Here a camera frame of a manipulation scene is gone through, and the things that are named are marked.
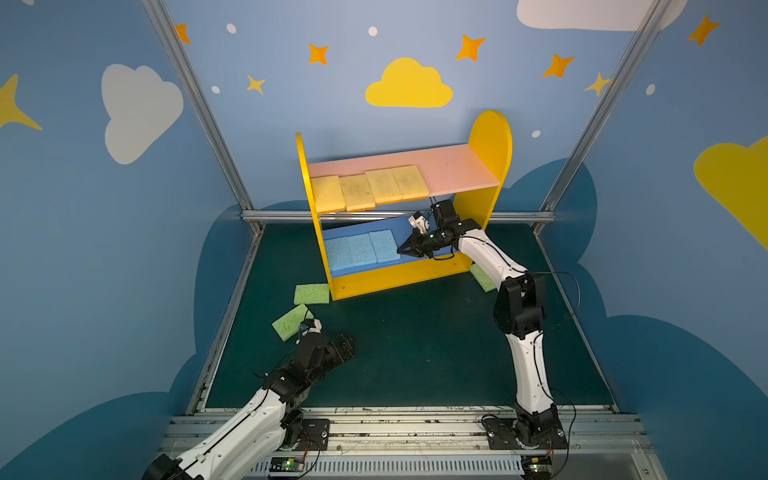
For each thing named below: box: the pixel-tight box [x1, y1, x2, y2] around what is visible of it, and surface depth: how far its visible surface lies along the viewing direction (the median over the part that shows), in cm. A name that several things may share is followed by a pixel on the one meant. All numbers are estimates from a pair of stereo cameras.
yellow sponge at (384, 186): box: [365, 169, 403, 205], surface depth 73 cm
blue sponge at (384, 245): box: [368, 229, 401, 263], surface depth 97 cm
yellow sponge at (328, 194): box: [310, 175, 347, 214], surface depth 71 cm
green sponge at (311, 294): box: [293, 283, 330, 305], surface depth 101 cm
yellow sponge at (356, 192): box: [339, 173, 376, 212], surface depth 72 cm
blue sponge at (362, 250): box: [348, 233, 378, 267], surface depth 95 cm
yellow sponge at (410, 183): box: [392, 165, 430, 202], surface depth 75 cm
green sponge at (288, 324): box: [272, 303, 314, 341], surface depth 95 cm
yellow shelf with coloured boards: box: [296, 110, 513, 301], surface depth 81 cm
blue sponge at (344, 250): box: [322, 225, 363, 279], surface depth 95 cm
